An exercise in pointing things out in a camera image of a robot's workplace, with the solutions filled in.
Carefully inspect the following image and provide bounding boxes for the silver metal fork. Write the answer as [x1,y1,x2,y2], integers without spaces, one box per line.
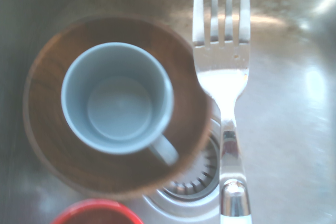
[192,0,253,224]

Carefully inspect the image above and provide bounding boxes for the metal sink drain strainer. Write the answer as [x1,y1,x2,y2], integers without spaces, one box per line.
[141,115,224,224]

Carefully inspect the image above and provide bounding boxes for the stainless steel sink basin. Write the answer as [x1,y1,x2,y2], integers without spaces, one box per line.
[0,0,336,224]

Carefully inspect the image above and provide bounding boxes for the light blue ceramic mug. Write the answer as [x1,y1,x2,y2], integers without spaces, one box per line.
[60,41,180,166]

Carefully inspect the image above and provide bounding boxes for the brown wooden bowl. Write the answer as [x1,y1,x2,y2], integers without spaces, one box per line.
[23,14,214,200]

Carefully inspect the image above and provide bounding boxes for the red ceramic mug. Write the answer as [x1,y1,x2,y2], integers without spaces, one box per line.
[49,199,144,224]

